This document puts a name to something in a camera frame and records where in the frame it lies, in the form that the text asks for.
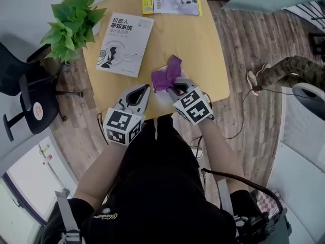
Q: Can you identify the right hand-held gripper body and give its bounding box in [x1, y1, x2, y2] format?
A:
[172, 84, 214, 126]

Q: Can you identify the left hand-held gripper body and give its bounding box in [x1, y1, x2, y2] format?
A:
[102, 99, 146, 146]

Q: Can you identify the white round plate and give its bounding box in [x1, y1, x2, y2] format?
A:
[153, 65, 190, 104]

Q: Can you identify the purple cloth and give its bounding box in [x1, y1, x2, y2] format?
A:
[151, 55, 183, 93]

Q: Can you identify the person's right forearm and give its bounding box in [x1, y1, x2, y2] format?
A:
[198, 118, 244, 200]

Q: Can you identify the person's left forearm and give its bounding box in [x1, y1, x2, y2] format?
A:
[72, 140, 127, 203]

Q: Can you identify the white paperback book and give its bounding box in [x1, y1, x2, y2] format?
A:
[95, 12, 155, 78]

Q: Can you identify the person's black clothing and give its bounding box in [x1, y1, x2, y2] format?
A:
[42, 115, 262, 244]

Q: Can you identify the black office chair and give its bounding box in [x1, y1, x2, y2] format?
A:
[0, 42, 84, 142]

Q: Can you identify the yellow-edged book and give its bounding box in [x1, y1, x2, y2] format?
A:
[142, 0, 203, 17]

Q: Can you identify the green potted plant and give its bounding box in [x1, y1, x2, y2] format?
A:
[39, 0, 109, 65]

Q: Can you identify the white framed window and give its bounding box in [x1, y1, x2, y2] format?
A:
[0, 136, 67, 238]

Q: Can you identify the glass partition with blinds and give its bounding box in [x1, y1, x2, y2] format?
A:
[279, 93, 325, 167]

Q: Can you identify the checkered cloth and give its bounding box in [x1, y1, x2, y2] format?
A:
[256, 189, 284, 213]

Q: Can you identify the black equipment box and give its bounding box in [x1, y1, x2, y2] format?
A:
[236, 207, 291, 244]

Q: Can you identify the thin black floor cable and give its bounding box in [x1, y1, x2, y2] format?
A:
[224, 86, 294, 139]

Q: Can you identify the black braided cable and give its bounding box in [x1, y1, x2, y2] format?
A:
[202, 168, 284, 213]

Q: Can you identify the grey harness strap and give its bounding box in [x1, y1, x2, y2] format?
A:
[217, 179, 237, 221]
[54, 190, 82, 244]

